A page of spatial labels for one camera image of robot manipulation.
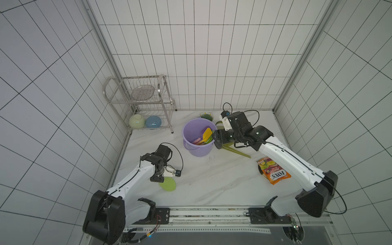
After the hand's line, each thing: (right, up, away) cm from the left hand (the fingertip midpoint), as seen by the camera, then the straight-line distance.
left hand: (154, 172), depth 83 cm
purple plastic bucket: (+24, +18, +14) cm, 33 cm away
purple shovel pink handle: (+24, +17, +12) cm, 31 cm away
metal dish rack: (-20, +44, +34) cm, 59 cm away
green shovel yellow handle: (+31, +17, +7) cm, 36 cm away
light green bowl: (-17, +29, +17) cm, 38 cm away
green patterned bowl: (+31, +33, +27) cm, 53 cm away
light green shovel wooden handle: (+8, -7, 0) cm, 10 cm away
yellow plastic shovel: (+30, +21, +10) cm, 38 cm away
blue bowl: (-7, +28, +20) cm, 35 cm away
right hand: (+31, +22, -8) cm, 39 cm away
